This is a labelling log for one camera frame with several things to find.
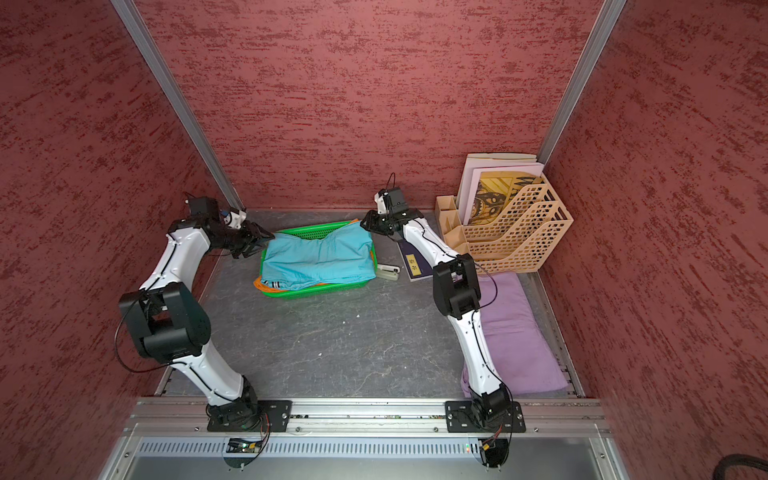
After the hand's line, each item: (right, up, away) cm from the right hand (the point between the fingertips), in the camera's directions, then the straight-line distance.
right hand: (366, 226), depth 100 cm
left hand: (-28, -6, -13) cm, 31 cm away
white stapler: (+8, -16, 0) cm, 18 cm away
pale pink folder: (+35, +18, -7) cm, 40 cm away
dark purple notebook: (+18, -14, +3) cm, 23 cm away
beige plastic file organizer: (+52, -5, 0) cm, 53 cm away
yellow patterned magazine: (+44, +12, -2) cm, 46 cm away
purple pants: (+46, -38, -17) cm, 62 cm away
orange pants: (-30, -17, -15) cm, 38 cm away
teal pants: (-6, -9, -7) cm, 14 cm away
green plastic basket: (-19, -1, +3) cm, 19 cm away
